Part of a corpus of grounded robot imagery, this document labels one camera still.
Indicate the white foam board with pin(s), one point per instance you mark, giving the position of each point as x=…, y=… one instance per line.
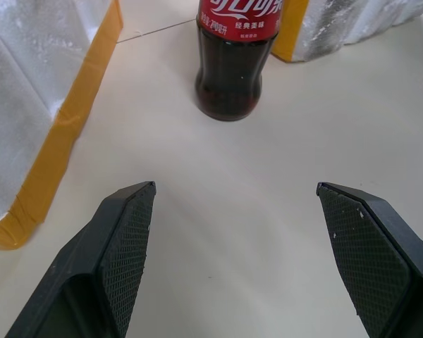
x=28, y=105

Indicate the white foam barrier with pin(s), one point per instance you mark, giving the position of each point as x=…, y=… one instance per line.
x=335, y=28

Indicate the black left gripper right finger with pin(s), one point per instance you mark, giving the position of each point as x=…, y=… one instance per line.
x=377, y=260

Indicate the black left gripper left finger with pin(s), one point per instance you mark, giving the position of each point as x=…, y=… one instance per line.
x=102, y=260

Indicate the cola bottle with red label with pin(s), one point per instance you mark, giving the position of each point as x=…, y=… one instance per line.
x=229, y=70

